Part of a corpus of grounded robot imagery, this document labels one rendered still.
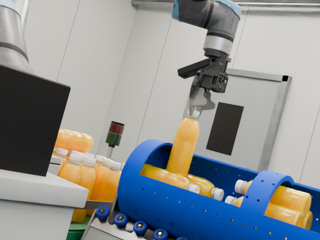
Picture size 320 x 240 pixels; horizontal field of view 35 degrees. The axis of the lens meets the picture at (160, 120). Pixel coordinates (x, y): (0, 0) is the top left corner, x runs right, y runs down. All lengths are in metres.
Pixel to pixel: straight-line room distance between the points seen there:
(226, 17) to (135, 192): 0.61
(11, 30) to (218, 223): 0.74
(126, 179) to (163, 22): 5.34
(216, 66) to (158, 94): 4.87
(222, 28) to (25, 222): 0.92
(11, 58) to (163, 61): 5.58
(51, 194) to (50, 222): 0.06
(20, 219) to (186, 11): 0.90
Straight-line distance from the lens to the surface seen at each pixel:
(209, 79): 1.62
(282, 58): 5.59
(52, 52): 6.43
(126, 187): 1.58
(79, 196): 1.04
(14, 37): 1.13
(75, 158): 1.66
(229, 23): 1.65
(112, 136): 2.22
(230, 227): 1.42
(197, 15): 1.64
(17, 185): 0.96
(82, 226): 1.72
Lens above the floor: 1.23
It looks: 2 degrees up
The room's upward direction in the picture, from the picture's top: 15 degrees clockwise
